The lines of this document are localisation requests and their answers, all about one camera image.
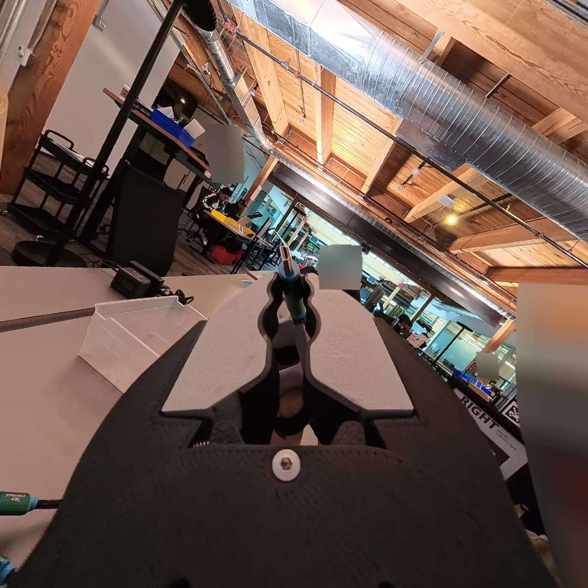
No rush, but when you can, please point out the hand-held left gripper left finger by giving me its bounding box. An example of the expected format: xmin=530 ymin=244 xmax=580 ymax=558
xmin=161 ymin=274 xmax=282 ymax=413

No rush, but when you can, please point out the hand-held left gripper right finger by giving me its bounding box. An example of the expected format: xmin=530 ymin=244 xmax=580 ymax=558
xmin=304 ymin=273 xmax=415 ymax=413

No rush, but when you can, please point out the clear plastic bin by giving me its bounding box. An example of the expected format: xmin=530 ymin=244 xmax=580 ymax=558
xmin=79 ymin=295 xmax=208 ymax=394

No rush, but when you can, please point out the red bag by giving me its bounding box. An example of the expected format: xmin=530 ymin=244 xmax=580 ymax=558
xmin=210 ymin=245 xmax=244 ymax=266

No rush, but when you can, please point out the black power adapter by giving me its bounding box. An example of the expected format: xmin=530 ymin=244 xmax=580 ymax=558
xmin=110 ymin=260 xmax=165 ymax=299

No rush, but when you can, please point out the yellow storage bin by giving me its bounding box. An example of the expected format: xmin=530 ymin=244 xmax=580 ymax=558
xmin=210 ymin=212 xmax=257 ymax=236

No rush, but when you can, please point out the black office chair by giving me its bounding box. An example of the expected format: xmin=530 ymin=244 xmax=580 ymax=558
xmin=107 ymin=161 xmax=185 ymax=277

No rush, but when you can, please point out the wooden standing desk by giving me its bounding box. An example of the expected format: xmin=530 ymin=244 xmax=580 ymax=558
xmin=103 ymin=87 xmax=213 ymax=258

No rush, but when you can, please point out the blue storage bin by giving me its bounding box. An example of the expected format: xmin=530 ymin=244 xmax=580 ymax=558
xmin=151 ymin=108 xmax=195 ymax=149

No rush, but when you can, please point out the black utility cart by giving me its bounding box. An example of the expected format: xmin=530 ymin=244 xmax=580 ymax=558
xmin=7 ymin=130 xmax=110 ymax=239

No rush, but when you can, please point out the black pole stand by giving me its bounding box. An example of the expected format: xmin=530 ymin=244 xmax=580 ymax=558
xmin=11 ymin=0 xmax=217 ymax=268

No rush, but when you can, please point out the large silver air duct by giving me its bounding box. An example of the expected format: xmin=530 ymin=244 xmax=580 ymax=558
xmin=225 ymin=0 xmax=588 ymax=242

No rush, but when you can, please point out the thin spiral air duct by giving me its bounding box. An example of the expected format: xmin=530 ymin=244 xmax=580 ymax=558
xmin=193 ymin=18 xmax=517 ymax=322

